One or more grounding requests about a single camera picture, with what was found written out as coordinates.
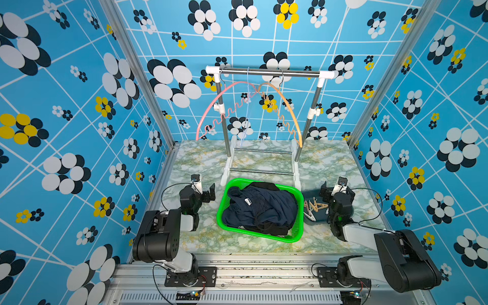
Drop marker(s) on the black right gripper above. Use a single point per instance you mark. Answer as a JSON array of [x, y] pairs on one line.
[[327, 192]]

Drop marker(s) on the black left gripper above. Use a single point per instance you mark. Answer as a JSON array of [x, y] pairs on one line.
[[205, 195]]

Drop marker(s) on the black shorts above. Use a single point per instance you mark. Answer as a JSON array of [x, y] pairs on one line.
[[270, 225]]

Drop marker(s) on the wooden hanger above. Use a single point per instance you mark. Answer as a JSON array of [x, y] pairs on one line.
[[296, 132]]

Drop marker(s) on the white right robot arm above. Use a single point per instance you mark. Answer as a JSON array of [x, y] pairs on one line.
[[402, 262]]

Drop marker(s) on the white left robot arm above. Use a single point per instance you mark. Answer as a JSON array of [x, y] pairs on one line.
[[158, 238]]

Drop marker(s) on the dark teal plastic bin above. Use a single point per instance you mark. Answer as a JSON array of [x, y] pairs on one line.
[[322, 215]]

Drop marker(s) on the white metal clothes rack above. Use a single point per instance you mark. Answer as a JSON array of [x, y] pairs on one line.
[[231, 144]]

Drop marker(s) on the green plastic basket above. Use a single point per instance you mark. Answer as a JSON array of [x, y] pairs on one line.
[[262, 209]]

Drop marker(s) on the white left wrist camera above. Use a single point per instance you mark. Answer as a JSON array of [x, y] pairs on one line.
[[197, 183]]

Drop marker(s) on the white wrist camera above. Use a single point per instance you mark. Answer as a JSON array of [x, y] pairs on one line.
[[197, 183], [341, 186]]

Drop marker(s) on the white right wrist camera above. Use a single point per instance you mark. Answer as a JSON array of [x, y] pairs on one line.
[[341, 186]]

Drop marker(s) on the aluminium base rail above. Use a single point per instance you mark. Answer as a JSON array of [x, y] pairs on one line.
[[256, 279]]

